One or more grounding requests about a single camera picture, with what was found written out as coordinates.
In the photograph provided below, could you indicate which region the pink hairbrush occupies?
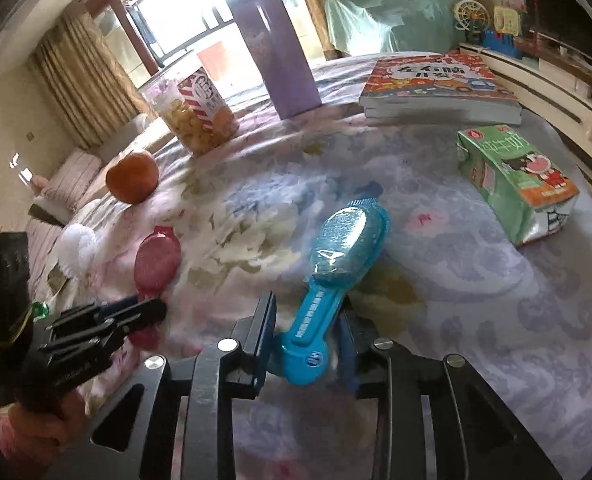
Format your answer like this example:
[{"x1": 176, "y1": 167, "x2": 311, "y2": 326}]
[{"x1": 126, "y1": 224, "x2": 183, "y2": 352}]

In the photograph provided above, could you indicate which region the blue glitter hairbrush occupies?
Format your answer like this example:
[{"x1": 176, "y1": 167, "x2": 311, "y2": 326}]
[{"x1": 272, "y1": 198, "x2": 389, "y2": 386}]

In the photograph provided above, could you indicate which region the left hand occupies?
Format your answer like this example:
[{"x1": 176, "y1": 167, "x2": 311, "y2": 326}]
[{"x1": 0, "y1": 390, "x2": 87, "y2": 479}]

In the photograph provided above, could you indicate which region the white fluffy ball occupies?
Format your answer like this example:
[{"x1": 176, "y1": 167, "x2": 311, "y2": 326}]
[{"x1": 56, "y1": 223, "x2": 98, "y2": 278}]

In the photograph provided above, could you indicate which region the pink striped sofa cushion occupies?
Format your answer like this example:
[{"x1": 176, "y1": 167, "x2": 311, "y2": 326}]
[{"x1": 41, "y1": 148, "x2": 102, "y2": 211}]

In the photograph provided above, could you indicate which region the orange fruit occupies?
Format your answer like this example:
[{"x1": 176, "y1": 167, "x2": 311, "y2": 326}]
[{"x1": 105, "y1": 151, "x2": 159, "y2": 205}]

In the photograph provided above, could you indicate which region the green milk carton box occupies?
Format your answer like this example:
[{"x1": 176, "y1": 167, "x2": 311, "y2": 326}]
[{"x1": 456, "y1": 125, "x2": 579, "y2": 246}]

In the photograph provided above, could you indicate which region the beige curtain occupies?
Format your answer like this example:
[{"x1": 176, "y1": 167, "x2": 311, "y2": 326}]
[{"x1": 28, "y1": 2, "x2": 155, "y2": 150}]

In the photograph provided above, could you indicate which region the clear snack jar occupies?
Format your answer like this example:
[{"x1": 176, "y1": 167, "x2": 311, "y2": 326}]
[{"x1": 142, "y1": 65, "x2": 240, "y2": 157}]

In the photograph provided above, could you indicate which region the stack of children's books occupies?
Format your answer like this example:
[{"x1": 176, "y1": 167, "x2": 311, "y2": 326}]
[{"x1": 359, "y1": 54, "x2": 522, "y2": 126}]

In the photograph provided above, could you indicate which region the white TV cabinet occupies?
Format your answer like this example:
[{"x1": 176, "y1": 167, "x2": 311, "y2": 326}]
[{"x1": 460, "y1": 44, "x2": 592, "y2": 185}]

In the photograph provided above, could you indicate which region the purple tumbler bottle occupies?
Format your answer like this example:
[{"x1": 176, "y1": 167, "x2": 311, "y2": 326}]
[{"x1": 226, "y1": 0, "x2": 321, "y2": 119}]

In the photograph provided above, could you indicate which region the blue toy vehicle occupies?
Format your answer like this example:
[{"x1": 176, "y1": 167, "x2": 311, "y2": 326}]
[{"x1": 482, "y1": 29, "x2": 522, "y2": 58}]

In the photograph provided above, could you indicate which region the teal covered furniture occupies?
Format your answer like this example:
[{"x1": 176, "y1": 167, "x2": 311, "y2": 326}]
[{"x1": 323, "y1": 0, "x2": 465, "y2": 56}]

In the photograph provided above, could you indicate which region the toy ferris wheel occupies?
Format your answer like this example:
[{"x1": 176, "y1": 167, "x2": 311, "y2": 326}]
[{"x1": 453, "y1": 0, "x2": 491, "y2": 44}]

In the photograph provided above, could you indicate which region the yellow toy telephone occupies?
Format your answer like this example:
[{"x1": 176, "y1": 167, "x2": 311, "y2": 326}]
[{"x1": 494, "y1": 6, "x2": 522, "y2": 37}]

